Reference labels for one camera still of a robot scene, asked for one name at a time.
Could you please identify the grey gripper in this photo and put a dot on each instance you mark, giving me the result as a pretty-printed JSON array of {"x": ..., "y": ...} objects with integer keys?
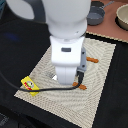
[{"x": 81, "y": 69}]

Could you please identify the yellow box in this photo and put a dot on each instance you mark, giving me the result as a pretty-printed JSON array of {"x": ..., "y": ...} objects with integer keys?
[{"x": 30, "y": 85}]

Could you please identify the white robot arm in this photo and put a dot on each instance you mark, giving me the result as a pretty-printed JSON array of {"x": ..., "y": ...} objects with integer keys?
[{"x": 67, "y": 22}]

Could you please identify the white striped placemat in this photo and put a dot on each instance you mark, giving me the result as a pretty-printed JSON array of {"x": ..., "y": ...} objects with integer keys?
[{"x": 75, "y": 108}]

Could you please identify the brown stove board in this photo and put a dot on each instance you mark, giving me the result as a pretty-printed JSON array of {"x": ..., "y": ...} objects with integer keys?
[{"x": 108, "y": 28}]

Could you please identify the grey saucepan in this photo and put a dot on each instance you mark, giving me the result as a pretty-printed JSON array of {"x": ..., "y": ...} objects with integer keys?
[{"x": 96, "y": 14}]

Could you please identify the beige bowl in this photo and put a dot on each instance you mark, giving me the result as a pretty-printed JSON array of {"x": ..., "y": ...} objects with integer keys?
[{"x": 122, "y": 14}]

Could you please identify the knife with wooden handle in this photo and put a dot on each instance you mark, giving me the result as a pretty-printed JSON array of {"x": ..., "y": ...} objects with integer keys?
[{"x": 92, "y": 60}]

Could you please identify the fork with wooden handle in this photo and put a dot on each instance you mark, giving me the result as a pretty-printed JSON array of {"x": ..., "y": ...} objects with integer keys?
[{"x": 75, "y": 85}]

